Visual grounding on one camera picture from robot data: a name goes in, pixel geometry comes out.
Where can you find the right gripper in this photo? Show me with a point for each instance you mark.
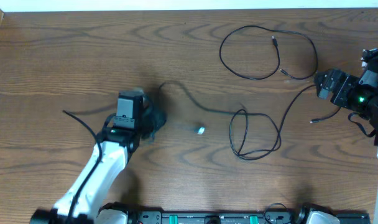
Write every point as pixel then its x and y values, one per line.
pixel 347 82

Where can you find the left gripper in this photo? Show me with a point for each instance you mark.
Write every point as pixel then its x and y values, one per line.
pixel 160 116

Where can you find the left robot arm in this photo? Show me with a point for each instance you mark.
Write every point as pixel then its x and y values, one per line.
pixel 136 118

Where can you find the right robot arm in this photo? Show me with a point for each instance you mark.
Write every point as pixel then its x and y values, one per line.
pixel 357 94

